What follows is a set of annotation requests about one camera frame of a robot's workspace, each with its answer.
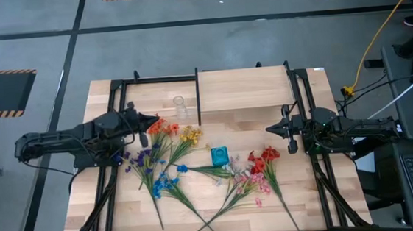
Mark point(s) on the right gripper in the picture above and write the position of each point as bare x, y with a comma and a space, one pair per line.
296, 127

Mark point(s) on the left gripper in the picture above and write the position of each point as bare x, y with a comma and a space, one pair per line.
131, 121

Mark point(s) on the orange artificial flower bunch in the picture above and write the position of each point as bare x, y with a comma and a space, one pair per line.
159, 128

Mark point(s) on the clear glass vase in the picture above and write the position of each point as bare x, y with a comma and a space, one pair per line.
181, 108

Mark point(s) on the red artificial flower bunch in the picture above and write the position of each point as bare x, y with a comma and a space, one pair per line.
258, 165

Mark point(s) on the purple artificial flower bunch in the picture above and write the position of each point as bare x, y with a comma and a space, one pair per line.
141, 161

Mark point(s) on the yellow artificial flower bunch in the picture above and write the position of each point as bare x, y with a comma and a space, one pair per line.
189, 135

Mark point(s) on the pink artificial flower bunch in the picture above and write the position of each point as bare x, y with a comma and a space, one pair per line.
257, 179

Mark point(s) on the teal glass vase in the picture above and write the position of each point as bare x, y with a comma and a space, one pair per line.
219, 157

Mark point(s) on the blue artificial flower bunch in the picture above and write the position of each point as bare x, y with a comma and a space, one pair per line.
158, 187

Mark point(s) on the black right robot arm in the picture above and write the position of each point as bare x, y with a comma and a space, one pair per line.
359, 127

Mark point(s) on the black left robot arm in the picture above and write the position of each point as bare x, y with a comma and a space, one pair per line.
64, 136

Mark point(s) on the wooden shelf with black legs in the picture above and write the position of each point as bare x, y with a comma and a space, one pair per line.
245, 88

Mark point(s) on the black desk foot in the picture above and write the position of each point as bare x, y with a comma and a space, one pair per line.
374, 64

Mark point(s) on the dark grey desk top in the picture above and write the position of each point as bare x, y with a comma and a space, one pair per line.
409, 114

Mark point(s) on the black aluminium table frame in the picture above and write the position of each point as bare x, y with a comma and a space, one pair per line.
159, 79

